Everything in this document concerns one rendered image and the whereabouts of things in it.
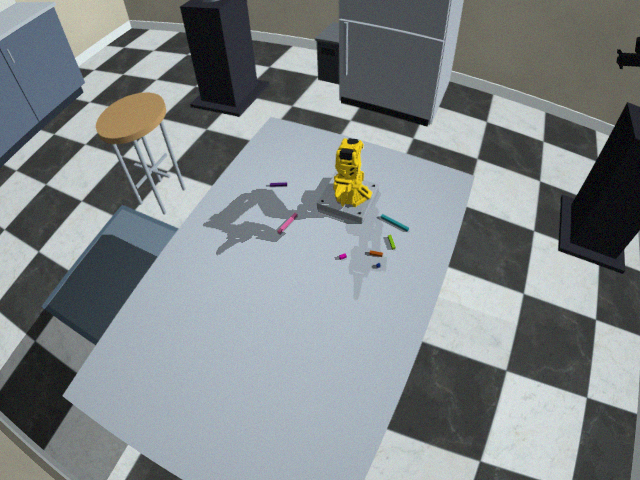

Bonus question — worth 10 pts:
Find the turquoise rod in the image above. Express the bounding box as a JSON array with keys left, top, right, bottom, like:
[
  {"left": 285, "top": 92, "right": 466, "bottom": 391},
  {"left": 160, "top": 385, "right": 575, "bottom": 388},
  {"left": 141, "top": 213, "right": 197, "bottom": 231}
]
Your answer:
[{"left": 381, "top": 214, "right": 409, "bottom": 232}]

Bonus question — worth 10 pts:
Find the pink rod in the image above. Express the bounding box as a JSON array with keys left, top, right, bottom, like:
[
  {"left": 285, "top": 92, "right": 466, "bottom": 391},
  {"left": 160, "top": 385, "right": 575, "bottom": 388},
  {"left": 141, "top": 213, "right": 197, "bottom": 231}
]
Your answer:
[{"left": 277, "top": 213, "right": 298, "bottom": 234}]

